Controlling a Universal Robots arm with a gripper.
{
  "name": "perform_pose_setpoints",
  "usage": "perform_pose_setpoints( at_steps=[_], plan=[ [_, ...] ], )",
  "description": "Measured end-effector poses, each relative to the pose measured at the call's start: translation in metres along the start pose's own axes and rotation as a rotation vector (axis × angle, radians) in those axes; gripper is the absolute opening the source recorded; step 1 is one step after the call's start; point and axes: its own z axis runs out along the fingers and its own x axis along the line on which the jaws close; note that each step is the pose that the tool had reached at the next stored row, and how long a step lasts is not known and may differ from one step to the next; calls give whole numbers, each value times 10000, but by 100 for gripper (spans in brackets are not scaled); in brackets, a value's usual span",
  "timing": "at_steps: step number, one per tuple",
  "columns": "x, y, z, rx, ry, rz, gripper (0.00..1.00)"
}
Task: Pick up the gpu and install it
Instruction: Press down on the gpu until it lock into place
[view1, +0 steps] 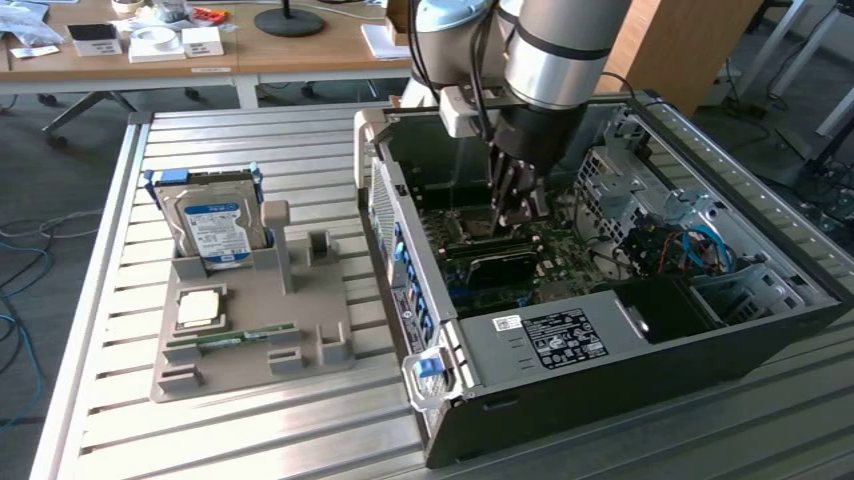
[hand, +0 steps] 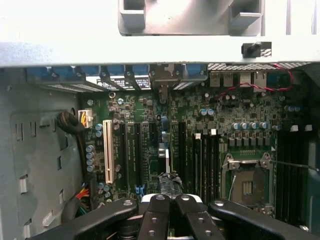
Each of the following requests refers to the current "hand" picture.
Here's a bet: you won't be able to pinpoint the black sleeved power cable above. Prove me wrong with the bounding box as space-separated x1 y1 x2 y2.
56 110 97 211

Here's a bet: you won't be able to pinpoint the CPU socket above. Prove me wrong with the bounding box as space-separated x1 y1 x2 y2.
221 149 275 208

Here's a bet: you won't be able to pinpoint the thin metal locking lever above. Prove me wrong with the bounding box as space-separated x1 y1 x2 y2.
271 159 320 173

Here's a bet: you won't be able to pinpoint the grey parts rack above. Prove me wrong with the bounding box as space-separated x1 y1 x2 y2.
117 0 266 37

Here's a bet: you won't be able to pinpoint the green motherboard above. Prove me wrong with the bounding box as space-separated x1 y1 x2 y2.
77 84 311 221

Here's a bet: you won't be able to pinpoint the black case latch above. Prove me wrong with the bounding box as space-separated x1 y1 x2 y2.
241 41 272 58

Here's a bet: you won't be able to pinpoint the black open PC case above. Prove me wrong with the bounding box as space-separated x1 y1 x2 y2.
0 41 320 240

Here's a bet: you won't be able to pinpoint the thin red black wire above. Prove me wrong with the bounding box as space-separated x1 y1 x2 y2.
219 63 294 97

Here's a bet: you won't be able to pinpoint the white PCI expansion slot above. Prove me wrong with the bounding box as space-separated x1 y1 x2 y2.
102 119 115 185

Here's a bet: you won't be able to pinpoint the red yellow power wires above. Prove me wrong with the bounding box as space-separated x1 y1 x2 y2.
73 183 91 217

